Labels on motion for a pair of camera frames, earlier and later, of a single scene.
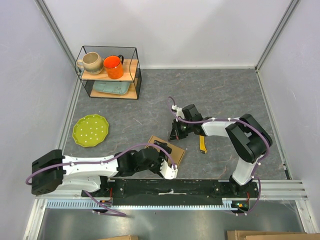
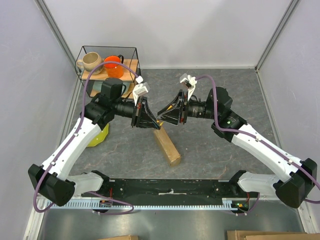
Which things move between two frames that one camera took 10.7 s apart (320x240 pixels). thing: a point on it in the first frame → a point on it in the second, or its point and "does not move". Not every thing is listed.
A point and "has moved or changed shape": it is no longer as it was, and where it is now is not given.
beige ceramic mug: (91, 62) does not move
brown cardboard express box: (176, 154) has moved or changed shape
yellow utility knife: (202, 147) → (160, 123)
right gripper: (174, 135) → (173, 117)
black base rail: (155, 192) does not move
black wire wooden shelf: (110, 72) does not move
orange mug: (114, 64) does not move
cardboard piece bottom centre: (126, 237) does not move
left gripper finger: (164, 145) → (147, 113)
